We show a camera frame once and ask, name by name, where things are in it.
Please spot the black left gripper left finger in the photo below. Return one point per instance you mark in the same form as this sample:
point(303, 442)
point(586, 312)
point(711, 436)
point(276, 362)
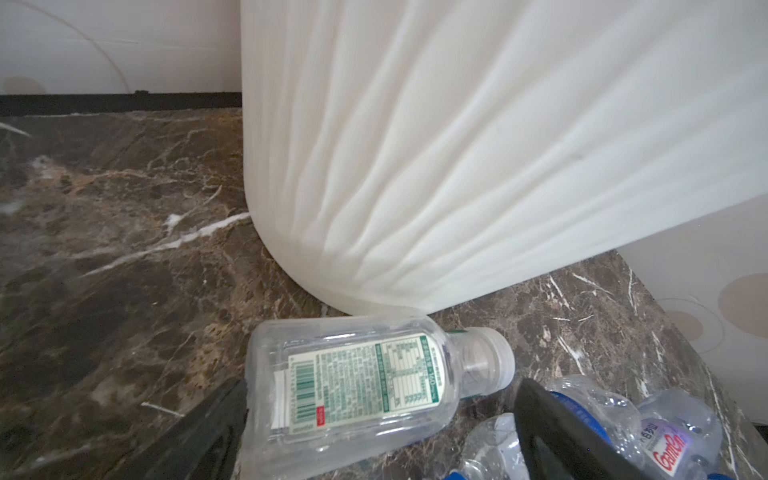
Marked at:
point(202, 445)

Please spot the clear square bottle green label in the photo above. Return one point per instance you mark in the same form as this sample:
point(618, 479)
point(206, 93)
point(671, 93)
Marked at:
point(325, 393)

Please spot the clear bottle dark label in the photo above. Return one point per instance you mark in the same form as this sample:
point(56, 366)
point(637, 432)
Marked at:
point(681, 437)

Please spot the Pepsi label clear bottle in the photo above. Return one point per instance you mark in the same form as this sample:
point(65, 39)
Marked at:
point(493, 449)

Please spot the white ribbed waste bin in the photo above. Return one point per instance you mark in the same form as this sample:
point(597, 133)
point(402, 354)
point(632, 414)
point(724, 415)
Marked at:
point(420, 154)

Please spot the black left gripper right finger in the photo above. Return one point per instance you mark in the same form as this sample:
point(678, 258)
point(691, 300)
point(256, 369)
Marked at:
point(557, 445)

